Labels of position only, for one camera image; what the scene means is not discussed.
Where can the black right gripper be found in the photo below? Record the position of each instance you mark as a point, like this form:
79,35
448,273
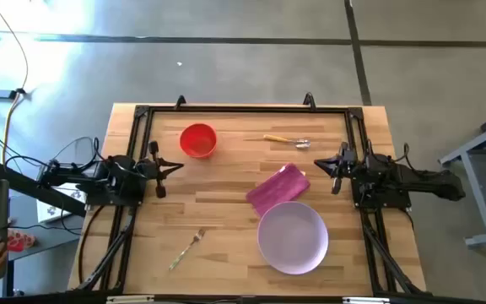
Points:
346,165

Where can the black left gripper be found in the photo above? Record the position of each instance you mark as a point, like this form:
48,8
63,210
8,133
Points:
153,169

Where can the red plastic bowl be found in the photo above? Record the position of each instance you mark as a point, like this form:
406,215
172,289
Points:
198,141

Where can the pink cloth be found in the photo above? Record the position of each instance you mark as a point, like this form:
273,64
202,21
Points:
279,188

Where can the lavender round plate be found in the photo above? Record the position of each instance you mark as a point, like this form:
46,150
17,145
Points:
292,238

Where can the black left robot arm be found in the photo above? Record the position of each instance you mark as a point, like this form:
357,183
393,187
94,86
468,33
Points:
116,179

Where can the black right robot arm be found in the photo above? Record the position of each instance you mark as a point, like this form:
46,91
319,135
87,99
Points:
395,179

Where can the white printed paper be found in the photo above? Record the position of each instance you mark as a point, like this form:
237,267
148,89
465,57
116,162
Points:
55,211

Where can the black desk beam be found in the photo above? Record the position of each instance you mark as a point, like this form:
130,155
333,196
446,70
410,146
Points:
28,186

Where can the red and white packet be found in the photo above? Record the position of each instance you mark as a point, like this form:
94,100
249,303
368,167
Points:
17,242

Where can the black aluminium table frame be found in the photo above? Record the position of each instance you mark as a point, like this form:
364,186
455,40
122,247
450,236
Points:
247,110

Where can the silver bracket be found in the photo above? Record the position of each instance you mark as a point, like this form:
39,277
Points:
129,300
365,300

